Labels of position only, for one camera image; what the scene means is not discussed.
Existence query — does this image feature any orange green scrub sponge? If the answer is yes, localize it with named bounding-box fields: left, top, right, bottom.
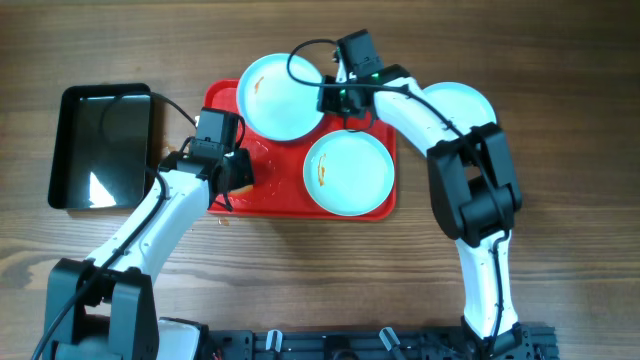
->
left=228, top=185, right=253, bottom=196

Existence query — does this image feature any light blue plate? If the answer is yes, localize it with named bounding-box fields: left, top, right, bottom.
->
left=236, top=53, right=324, bottom=141
left=302, top=130, right=395, bottom=217
left=423, top=82, right=498, bottom=133

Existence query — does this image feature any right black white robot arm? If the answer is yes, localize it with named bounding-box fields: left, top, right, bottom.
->
left=318, top=65, right=522, bottom=359

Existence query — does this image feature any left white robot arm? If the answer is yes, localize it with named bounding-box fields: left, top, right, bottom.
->
left=33, top=148, right=253, bottom=359

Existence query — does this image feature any red plastic tray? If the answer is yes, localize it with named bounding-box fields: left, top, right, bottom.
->
left=204, top=79, right=397, bottom=222

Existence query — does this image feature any black water tray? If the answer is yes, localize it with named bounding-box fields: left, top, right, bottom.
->
left=48, top=83, right=153, bottom=210

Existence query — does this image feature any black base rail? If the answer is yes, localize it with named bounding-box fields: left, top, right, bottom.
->
left=209, top=325, right=560, bottom=360

